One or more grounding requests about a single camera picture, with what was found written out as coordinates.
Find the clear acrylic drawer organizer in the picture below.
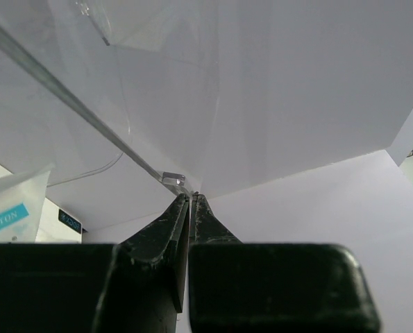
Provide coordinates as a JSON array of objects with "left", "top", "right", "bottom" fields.
[{"left": 0, "top": 1, "right": 219, "bottom": 198}]

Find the blue label right corner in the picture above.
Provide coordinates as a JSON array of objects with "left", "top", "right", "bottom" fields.
[{"left": 58, "top": 209, "right": 83, "bottom": 234}]

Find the cotton pad packet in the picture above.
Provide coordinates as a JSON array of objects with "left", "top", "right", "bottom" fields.
[{"left": 0, "top": 165, "right": 53, "bottom": 243}]

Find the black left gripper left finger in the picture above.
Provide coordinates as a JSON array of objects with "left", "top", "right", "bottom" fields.
[{"left": 94, "top": 194, "right": 189, "bottom": 332}]

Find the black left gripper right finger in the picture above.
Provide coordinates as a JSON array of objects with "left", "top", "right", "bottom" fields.
[{"left": 188, "top": 194, "right": 380, "bottom": 332}]

